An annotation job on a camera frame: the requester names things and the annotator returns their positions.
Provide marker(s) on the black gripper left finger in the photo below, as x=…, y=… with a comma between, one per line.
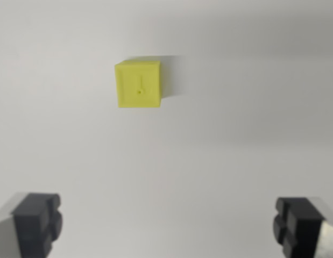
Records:
x=31, y=225

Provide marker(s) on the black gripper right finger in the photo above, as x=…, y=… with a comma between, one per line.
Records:
x=300, y=228

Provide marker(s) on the yellow cube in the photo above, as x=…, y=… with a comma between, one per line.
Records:
x=138, y=84

